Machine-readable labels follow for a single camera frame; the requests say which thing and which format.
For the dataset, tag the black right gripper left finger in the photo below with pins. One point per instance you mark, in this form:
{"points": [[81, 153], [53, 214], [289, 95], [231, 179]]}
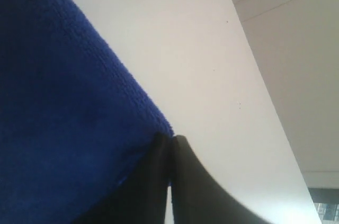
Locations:
{"points": [[142, 197]]}

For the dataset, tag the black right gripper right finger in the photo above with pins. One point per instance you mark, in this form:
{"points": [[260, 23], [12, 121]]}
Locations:
{"points": [[196, 195]]}

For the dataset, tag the blue towel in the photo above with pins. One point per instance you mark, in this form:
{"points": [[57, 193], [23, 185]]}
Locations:
{"points": [[74, 121]]}

